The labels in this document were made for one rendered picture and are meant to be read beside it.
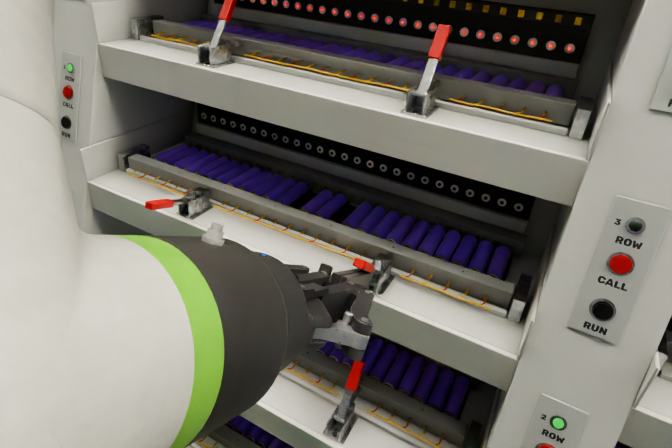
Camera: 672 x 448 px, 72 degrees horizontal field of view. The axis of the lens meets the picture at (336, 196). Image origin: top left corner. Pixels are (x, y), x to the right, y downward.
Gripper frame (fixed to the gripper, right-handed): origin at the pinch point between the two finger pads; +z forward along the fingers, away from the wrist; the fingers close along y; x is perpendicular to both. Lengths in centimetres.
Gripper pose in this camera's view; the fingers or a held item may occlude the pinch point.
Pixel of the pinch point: (348, 287)
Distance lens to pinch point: 44.3
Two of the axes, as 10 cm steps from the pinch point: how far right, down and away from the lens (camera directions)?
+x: 3.0, -9.5, -0.3
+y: 8.8, 2.9, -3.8
